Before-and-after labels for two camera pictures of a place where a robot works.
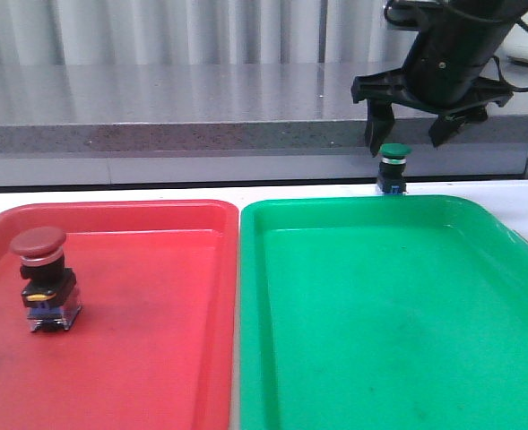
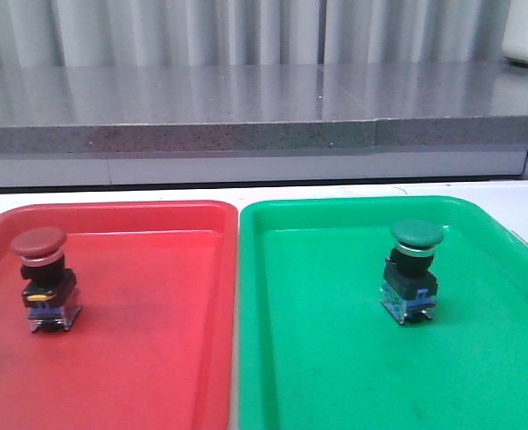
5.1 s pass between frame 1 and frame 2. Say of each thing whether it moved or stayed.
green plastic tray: stayed
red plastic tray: stayed
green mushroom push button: moved
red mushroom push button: stayed
